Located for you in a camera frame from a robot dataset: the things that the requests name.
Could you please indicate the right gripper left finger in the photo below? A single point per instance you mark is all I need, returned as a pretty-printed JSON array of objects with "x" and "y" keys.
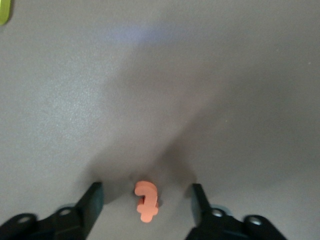
[{"x": 90, "y": 212}]

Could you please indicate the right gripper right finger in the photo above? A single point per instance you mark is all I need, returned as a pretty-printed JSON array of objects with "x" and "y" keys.
[{"x": 202, "y": 217}]

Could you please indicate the orange foam letter r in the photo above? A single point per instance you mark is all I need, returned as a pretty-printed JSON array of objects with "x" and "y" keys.
[{"x": 147, "y": 207}]

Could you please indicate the yellow foam letter u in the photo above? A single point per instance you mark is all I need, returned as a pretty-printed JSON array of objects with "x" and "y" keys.
[{"x": 5, "y": 12}]

